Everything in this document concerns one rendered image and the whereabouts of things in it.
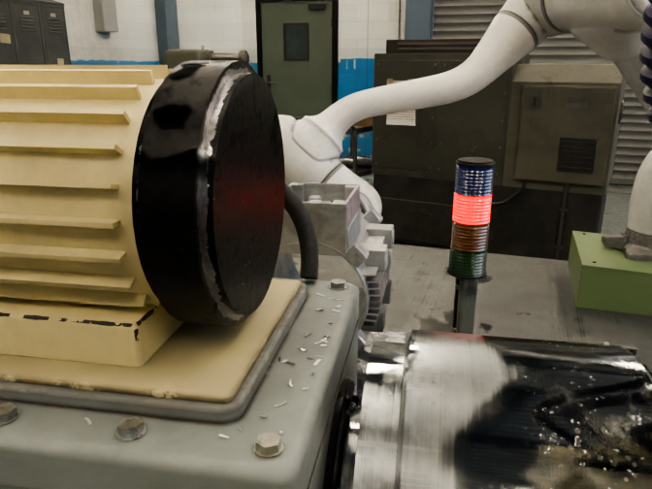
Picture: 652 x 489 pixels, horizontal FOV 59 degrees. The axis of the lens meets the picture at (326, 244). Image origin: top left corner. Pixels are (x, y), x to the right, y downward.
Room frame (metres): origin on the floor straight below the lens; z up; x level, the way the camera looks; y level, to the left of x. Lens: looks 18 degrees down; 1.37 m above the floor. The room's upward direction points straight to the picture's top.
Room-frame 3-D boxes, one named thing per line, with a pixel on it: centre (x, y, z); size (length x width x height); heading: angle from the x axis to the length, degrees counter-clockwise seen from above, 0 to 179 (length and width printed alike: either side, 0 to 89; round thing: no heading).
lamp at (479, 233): (0.91, -0.23, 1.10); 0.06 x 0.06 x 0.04
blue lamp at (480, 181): (0.91, -0.23, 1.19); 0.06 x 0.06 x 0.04
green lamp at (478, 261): (0.91, -0.23, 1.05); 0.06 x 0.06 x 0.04
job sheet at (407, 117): (4.12, -0.52, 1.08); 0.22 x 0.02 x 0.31; 62
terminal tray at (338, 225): (0.77, 0.01, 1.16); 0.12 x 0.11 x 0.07; 169
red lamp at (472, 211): (0.91, -0.23, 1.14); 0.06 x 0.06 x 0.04
